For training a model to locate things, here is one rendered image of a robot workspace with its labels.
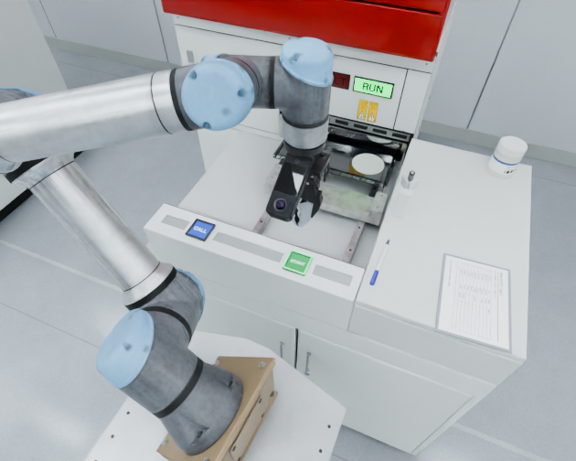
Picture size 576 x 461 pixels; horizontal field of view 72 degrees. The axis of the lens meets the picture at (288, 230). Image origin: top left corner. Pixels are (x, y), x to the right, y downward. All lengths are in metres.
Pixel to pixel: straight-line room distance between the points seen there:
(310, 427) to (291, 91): 0.66
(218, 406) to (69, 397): 1.34
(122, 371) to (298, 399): 0.40
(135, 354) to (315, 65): 0.50
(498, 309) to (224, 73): 0.74
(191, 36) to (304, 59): 0.91
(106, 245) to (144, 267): 0.08
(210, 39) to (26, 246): 1.65
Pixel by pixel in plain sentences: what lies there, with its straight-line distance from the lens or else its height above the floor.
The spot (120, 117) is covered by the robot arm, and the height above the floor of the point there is 1.45.
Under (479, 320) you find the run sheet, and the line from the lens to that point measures 0.93.
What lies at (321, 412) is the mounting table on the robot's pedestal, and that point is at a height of 0.82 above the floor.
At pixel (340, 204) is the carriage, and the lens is 1.17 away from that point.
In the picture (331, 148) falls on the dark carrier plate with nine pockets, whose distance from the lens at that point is 1.33.
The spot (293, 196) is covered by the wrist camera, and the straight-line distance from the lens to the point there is 0.66.
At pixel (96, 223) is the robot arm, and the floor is 1.20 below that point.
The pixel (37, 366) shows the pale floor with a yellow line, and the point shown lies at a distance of 2.14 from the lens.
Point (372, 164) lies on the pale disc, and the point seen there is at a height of 0.90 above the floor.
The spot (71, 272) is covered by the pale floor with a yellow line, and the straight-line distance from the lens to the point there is 2.36.
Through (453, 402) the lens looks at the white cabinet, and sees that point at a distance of 1.18.
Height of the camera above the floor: 1.72
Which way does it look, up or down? 50 degrees down
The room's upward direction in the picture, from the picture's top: straight up
